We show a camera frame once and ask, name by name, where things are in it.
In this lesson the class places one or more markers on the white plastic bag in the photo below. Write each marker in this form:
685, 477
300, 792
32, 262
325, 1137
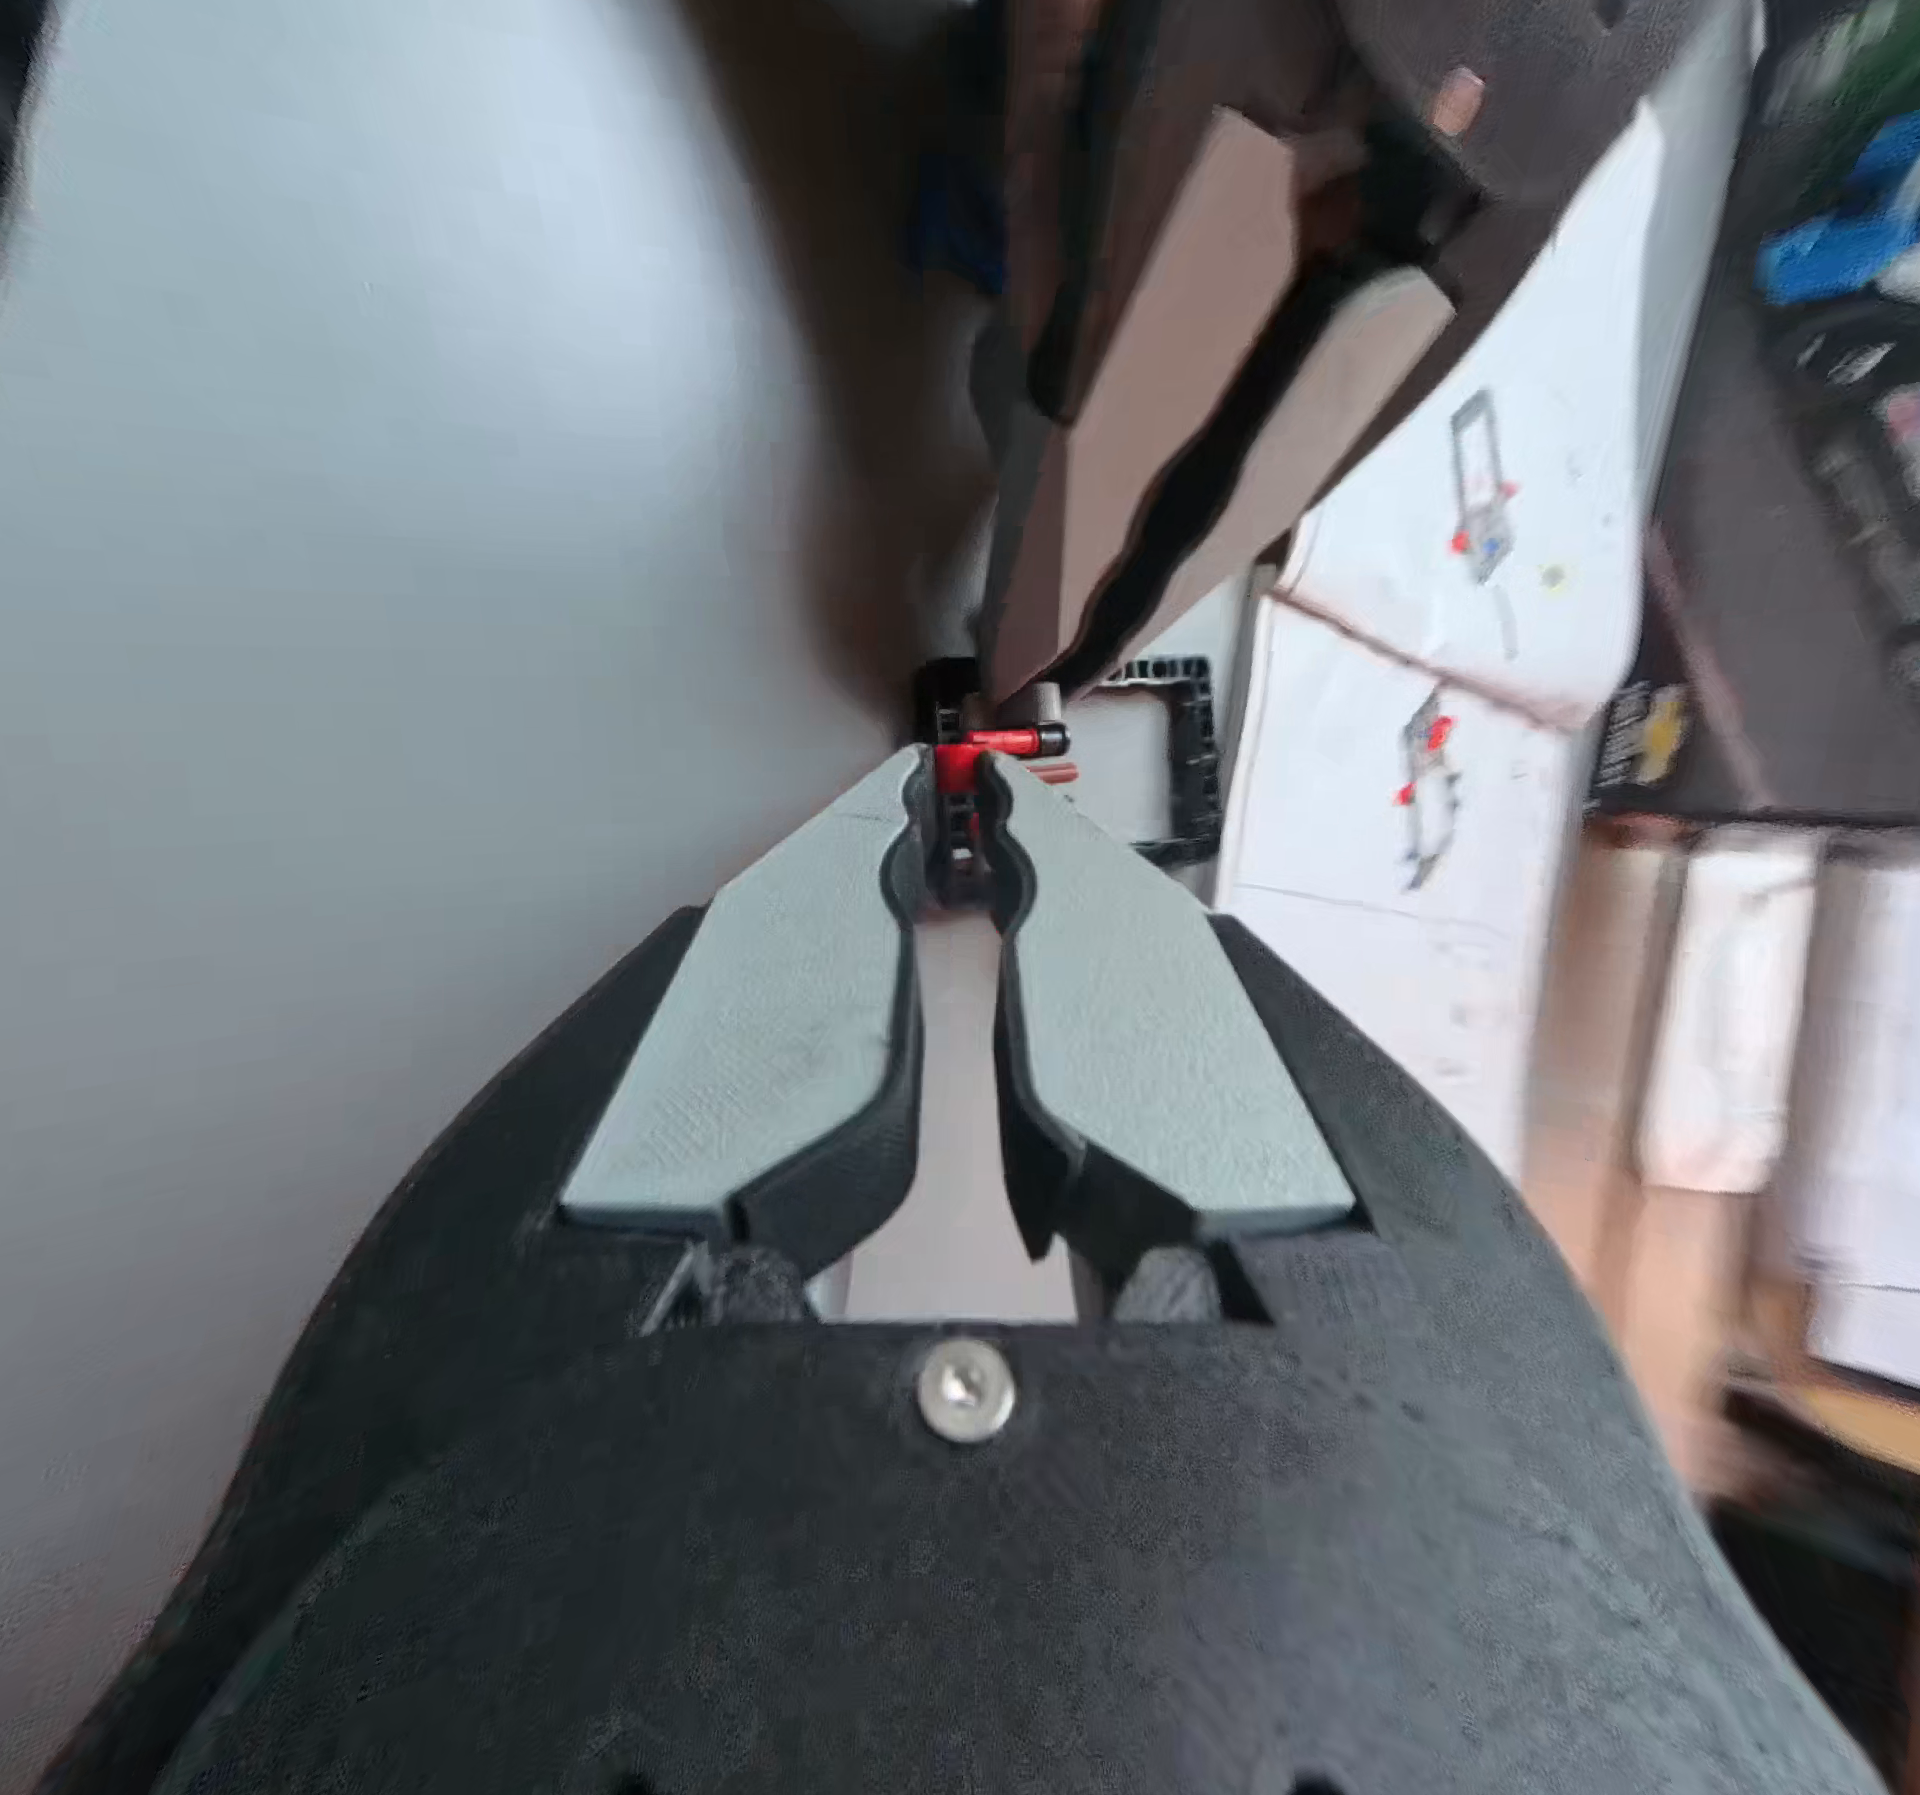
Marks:
1725, 1015

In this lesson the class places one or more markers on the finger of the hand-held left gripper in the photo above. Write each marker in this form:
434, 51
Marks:
1171, 325
1334, 386

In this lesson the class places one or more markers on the red lego beam piece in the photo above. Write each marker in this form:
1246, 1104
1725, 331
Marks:
957, 771

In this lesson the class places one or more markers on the white lego instruction booklet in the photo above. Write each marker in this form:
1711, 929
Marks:
1351, 805

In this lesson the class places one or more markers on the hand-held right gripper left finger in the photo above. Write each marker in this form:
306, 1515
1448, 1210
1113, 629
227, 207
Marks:
751, 1045

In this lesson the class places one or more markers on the black cardboard box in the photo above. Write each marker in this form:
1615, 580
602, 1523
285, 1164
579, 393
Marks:
1771, 715

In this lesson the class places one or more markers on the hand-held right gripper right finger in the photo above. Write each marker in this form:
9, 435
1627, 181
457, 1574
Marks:
1171, 1060

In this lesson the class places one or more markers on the pile of loose lego parts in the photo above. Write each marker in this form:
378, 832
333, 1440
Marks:
1845, 220

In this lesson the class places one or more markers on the black lego frame assembly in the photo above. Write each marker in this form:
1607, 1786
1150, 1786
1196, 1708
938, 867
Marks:
1193, 762

